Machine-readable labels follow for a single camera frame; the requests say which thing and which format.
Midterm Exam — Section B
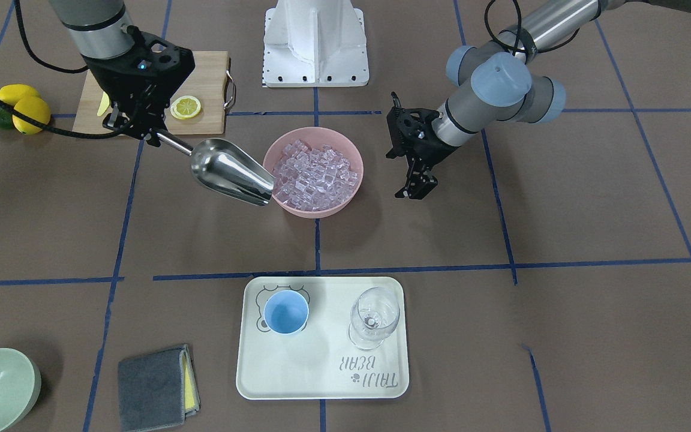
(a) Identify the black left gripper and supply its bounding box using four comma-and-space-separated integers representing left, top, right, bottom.
386, 91, 453, 200

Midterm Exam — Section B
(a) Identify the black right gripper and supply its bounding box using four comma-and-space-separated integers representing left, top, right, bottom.
85, 25, 195, 145

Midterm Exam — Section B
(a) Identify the stainless steel ice scoop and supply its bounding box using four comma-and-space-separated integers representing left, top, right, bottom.
143, 129, 276, 207

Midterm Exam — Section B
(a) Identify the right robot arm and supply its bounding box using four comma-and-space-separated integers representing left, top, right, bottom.
50, 1, 196, 147

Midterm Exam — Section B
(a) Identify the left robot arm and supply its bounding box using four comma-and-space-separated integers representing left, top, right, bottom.
386, 1, 623, 200

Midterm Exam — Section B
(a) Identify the pile of ice cubes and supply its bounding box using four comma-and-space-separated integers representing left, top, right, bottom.
272, 139, 362, 212

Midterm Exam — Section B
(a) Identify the blue cup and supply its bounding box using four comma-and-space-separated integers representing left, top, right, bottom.
263, 290, 310, 335

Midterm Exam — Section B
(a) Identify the yellow plastic knife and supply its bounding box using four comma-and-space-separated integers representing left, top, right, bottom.
97, 92, 112, 117

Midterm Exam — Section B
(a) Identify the lemon slice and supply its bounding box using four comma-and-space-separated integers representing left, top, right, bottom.
170, 95, 202, 120

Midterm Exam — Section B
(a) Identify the wooden cutting board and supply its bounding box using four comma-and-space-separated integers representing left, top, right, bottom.
72, 51, 235, 135

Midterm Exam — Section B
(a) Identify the yellow lemon round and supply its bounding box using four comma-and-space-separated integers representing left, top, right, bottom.
12, 96, 52, 135

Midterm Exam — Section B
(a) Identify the pink bowl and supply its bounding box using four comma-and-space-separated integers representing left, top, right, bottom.
263, 127, 364, 218

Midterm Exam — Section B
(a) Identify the yellow lemon upper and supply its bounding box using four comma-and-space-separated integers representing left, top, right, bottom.
0, 83, 41, 107

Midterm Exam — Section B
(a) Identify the clear wine glass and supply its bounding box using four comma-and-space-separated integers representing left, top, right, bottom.
348, 287, 401, 351

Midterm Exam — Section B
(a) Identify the cream serving tray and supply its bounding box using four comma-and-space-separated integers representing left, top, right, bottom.
235, 277, 410, 400

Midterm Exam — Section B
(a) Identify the grey folded cloth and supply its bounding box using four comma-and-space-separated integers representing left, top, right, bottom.
117, 344, 201, 431

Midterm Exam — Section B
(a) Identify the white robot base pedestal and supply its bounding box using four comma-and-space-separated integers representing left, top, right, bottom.
262, 1, 370, 88

